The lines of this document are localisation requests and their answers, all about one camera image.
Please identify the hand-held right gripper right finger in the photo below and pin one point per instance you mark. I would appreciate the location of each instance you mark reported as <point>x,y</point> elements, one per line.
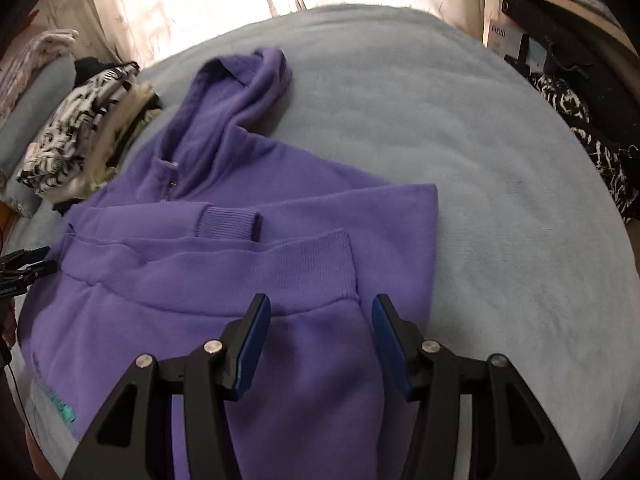
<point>392,345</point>

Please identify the purple zip hoodie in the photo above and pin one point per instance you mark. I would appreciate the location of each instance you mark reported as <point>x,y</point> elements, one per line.
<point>300,220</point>

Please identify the floral sheer curtain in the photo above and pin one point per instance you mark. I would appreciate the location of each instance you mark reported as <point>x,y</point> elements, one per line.
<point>150,0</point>

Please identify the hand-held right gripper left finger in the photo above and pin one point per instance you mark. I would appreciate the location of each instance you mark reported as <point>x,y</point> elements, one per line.
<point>252,345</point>

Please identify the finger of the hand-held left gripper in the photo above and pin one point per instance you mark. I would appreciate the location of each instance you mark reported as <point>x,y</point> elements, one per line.
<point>27,255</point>
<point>35,270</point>

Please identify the cream folded garment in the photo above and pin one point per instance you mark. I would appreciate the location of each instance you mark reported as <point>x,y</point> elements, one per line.
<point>127,110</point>

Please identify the wooden wall shelf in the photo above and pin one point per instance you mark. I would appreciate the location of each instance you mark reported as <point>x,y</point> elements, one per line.
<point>575,12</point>

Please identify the black bag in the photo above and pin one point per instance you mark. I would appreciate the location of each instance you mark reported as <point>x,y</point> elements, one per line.
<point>600,75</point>

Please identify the grey-blue rolled quilt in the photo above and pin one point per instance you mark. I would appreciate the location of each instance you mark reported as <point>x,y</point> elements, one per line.
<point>35,95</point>

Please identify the pink white floral blanket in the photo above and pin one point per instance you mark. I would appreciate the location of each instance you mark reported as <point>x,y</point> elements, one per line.
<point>30,55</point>

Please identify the black white patterned cloth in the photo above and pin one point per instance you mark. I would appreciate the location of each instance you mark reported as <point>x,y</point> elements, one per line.
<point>565,100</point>

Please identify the black white printed folded garment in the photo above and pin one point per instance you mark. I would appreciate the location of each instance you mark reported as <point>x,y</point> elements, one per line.
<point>75,115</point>

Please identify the grey-blue bed blanket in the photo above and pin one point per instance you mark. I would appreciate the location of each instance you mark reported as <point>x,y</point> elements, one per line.
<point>450,135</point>

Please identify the black crumpled cloth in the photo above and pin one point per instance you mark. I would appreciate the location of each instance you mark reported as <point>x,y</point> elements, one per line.
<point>92,67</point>

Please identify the white cardboard box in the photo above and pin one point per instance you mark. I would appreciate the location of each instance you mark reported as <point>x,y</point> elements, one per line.
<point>500,40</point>

